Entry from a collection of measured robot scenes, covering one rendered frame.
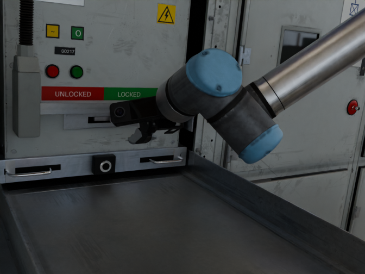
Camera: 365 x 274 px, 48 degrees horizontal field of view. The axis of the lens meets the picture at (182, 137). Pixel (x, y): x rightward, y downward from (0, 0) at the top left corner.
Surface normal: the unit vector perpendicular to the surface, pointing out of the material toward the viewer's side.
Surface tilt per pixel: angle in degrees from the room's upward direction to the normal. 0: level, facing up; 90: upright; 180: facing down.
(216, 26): 90
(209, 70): 55
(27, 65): 61
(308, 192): 90
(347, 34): 66
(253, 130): 80
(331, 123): 90
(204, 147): 90
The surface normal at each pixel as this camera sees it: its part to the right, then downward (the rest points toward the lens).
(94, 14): 0.51, 0.25
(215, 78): 0.43, -0.35
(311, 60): -0.32, -0.23
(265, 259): 0.09, -0.97
